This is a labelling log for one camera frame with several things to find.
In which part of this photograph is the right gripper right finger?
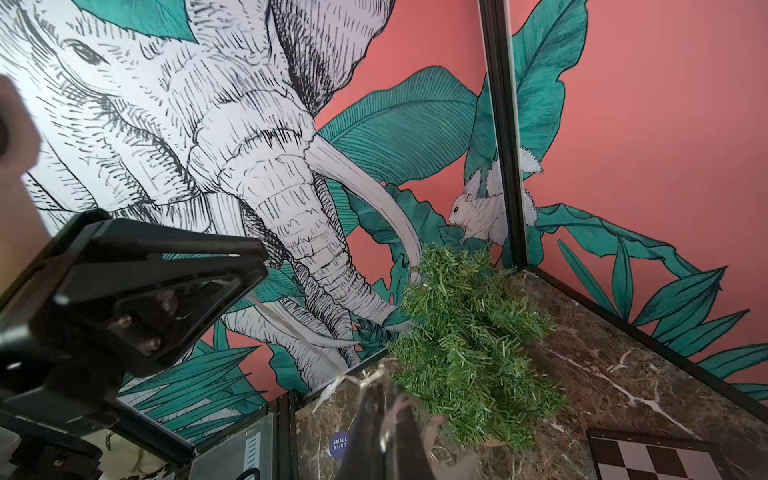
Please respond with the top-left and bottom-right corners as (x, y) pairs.
(389, 389), (434, 480)

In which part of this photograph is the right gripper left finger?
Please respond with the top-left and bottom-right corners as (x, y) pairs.
(335, 383), (386, 480)

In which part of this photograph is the small christmas tree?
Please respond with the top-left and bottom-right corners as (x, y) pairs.
(388, 246), (565, 449)

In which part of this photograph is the brown checkered chess board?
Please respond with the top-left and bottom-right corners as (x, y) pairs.
(586, 428), (734, 480)

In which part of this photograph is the white slotted cable duct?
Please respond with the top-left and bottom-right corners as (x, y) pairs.
(239, 431), (262, 480)

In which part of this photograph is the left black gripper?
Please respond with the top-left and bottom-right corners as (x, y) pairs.
(1, 210), (268, 479)

